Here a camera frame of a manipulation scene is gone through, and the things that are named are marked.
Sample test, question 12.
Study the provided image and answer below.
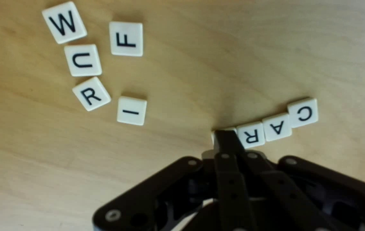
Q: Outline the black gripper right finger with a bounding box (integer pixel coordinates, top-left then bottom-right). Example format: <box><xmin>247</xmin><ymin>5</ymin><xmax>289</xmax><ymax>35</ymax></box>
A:
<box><xmin>243</xmin><ymin>149</ymin><xmax>365</xmax><ymax>231</ymax></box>

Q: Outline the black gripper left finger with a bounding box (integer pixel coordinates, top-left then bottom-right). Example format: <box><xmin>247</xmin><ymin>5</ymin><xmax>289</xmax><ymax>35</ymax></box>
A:
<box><xmin>91</xmin><ymin>128</ymin><xmax>257</xmax><ymax>231</ymax></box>

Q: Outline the white letter R tile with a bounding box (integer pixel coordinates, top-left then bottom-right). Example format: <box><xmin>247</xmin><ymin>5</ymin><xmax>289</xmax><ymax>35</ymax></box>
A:
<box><xmin>235</xmin><ymin>121</ymin><xmax>267</xmax><ymax>150</ymax></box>
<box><xmin>71</xmin><ymin>76</ymin><xmax>113</xmax><ymax>113</ymax></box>

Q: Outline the white letter A tile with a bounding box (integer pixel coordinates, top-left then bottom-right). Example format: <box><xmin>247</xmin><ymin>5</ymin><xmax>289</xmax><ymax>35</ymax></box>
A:
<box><xmin>261</xmin><ymin>112</ymin><xmax>293</xmax><ymax>144</ymax></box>

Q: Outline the white letter C tile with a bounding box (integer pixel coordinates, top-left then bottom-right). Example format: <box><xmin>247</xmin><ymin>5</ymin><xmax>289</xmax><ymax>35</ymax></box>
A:
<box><xmin>287</xmin><ymin>97</ymin><xmax>320</xmax><ymax>130</ymax></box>

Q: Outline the white letter I tile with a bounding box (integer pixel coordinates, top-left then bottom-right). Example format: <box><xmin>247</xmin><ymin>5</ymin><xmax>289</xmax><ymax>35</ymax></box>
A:
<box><xmin>116</xmin><ymin>95</ymin><xmax>149</xmax><ymax>127</ymax></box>

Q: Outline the white letter F tile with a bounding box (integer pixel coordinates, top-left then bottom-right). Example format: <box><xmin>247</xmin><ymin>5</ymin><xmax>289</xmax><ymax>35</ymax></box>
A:
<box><xmin>108</xmin><ymin>20</ymin><xmax>145</xmax><ymax>58</ymax></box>

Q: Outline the white letter U tile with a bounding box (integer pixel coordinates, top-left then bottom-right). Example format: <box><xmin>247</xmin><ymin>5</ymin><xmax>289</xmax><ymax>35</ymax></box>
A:
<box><xmin>63</xmin><ymin>44</ymin><xmax>104</xmax><ymax>78</ymax></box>

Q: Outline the white letter W tile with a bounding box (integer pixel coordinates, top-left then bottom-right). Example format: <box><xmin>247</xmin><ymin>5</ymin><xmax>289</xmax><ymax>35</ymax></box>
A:
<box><xmin>41</xmin><ymin>0</ymin><xmax>89</xmax><ymax>46</ymax></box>

